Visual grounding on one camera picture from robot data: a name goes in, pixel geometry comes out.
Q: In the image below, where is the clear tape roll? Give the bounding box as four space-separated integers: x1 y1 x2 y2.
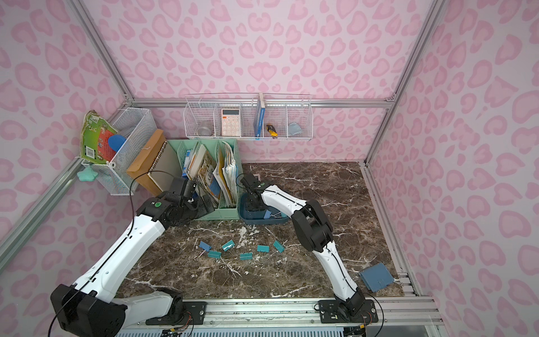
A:
196 125 213 137

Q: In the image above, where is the white wire wall basket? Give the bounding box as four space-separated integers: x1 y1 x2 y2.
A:
183 93 313 140

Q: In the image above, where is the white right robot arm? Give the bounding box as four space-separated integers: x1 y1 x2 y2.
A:
241 174 366 318

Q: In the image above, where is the mint star hook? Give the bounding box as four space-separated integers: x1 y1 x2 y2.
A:
77 166 98 182

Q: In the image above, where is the white mesh side basket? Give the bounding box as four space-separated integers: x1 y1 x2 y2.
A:
83 108 157 196

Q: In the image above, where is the grey spiral notebook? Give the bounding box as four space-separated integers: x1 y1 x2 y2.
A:
147 141 182 195

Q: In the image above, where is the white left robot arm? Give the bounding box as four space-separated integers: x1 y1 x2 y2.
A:
51 178 214 336

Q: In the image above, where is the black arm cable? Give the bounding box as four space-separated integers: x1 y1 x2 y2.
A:
128 169 178 237

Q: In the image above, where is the teal binder clip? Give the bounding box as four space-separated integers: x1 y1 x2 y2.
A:
273 240 285 253
257 245 270 253
208 251 222 259
239 252 253 261
222 240 235 252

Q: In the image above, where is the dark teal storage box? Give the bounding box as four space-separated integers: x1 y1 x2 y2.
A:
238 193 290 226

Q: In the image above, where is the blue binder clip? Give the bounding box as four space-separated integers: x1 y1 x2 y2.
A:
263 210 283 220
199 241 212 256

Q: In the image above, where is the light blue cup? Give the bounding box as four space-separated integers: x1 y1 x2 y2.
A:
288 122 303 138

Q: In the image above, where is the blue round disc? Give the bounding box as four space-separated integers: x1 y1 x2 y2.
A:
108 134 126 152

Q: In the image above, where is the yellow black small tool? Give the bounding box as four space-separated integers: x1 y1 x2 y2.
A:
266 124 278 139

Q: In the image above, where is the green file organizer rack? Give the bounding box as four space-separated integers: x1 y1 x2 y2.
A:
168 138 243 220

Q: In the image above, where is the blue book in basket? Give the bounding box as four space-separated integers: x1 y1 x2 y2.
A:
253 93 266 138

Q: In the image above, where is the blue grey notebook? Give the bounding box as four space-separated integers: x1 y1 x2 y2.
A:
360 263 395 292

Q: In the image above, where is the yellow cover magazine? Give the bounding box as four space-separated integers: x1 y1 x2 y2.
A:
187 142 221 208

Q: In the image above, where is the white papers stack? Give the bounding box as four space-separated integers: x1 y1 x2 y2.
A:
213 140 238 207

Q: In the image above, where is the white orange calculator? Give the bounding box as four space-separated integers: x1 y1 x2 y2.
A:
221 108 241 138

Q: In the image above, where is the brown cardboard folder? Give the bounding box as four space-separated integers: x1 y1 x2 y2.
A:
126 129 166 196

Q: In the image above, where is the green packaged card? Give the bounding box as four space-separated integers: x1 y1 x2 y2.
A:
80 110 117 164

